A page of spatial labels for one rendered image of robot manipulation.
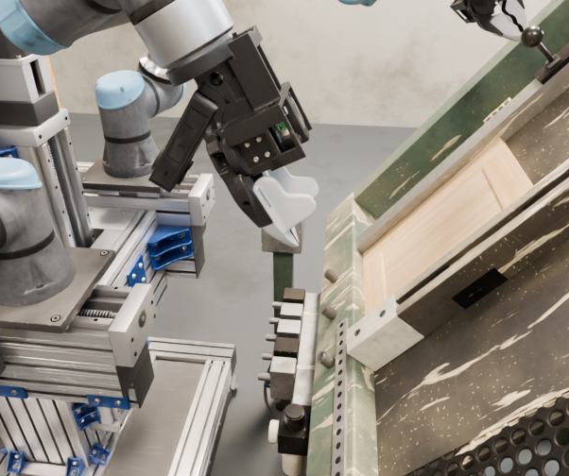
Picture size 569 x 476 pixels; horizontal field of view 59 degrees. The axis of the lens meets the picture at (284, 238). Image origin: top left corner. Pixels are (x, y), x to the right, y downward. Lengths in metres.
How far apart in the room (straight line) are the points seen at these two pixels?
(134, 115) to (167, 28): 0.88
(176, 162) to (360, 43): 4.00
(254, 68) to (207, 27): 0.05
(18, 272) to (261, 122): 0.61
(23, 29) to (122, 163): 0.84
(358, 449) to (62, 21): 0.69
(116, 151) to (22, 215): 0.49
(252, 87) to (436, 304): 0.55
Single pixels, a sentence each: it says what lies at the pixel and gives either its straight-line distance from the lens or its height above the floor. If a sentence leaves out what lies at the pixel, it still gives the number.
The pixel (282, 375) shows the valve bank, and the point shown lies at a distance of 1.14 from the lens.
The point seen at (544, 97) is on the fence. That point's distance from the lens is 1.15.
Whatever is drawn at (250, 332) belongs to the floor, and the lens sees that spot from 2.32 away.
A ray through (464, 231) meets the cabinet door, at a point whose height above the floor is 1.10.
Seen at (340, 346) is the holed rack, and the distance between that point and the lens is 1.01.
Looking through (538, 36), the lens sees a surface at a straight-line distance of 1.07.
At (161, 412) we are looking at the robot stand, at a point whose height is 0.21.
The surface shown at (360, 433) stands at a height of 0.90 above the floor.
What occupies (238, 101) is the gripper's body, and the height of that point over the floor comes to 1.46.
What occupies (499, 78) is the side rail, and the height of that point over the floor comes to 1.26.
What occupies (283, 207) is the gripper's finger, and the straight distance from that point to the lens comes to 0.49.
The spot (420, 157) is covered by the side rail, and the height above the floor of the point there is 1.05.
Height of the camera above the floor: 1.60
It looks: 33 degrees down
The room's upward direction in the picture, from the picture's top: straight up
